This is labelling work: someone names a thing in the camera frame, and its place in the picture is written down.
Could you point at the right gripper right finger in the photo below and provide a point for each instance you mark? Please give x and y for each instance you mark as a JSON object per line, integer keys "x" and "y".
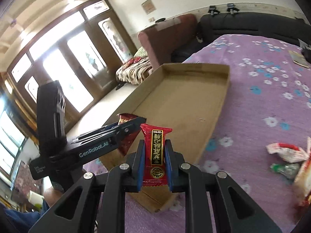
{"x": 214, "y": 202}

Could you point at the beige long snack packet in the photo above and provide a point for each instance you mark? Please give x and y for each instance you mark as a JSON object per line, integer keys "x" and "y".
{"x": 301, "y": 183}

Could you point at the black clamp on ledge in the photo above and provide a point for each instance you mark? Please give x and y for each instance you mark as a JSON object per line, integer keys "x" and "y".
{"x": 212, "y": 11}
{"x": 232, "y": 9}

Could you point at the patterned blanket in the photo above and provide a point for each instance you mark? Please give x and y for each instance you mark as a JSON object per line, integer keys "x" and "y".
{"x": 136, "y": 69}

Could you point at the red bar snack packet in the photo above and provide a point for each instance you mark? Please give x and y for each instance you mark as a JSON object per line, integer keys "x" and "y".
{"x": 154, "y": 166}

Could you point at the olive green notebook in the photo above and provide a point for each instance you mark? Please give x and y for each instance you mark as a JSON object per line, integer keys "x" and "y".
{"x": 299, "y": 59}

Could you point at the purple floral tablecloth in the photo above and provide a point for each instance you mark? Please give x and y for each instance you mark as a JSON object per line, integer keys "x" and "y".
{"x": 267, "y": 101}

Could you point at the small green snack packet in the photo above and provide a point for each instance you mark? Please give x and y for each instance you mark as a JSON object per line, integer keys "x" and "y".
{"x": 289, "y": 170}

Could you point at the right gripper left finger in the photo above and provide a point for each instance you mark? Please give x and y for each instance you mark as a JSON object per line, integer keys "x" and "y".
{"x": 96, "y": 203}

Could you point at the dark red foil snack packet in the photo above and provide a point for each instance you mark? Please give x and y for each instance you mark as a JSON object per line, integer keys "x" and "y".
{"x": 130, "y": 128}

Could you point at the black small container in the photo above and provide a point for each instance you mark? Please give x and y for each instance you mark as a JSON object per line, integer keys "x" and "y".
{"x": 305, "y": 50}

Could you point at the wooden glass door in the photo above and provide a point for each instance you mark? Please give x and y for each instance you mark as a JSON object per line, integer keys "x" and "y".
{"x": 82, "y": 49}

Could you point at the red white candy packet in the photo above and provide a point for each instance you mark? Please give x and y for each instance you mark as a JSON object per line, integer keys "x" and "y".
{"x": 288, "y": 152}

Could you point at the black sofa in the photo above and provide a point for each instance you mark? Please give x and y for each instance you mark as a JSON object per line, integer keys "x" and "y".
{"x": 210, "y": 28}

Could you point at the brown red armchair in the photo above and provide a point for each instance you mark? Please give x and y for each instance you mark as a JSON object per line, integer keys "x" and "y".
{"x": 161, "y": 39}

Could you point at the person's left hand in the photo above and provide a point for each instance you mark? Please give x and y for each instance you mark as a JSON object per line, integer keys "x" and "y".
{"x": 51, "y": 196}

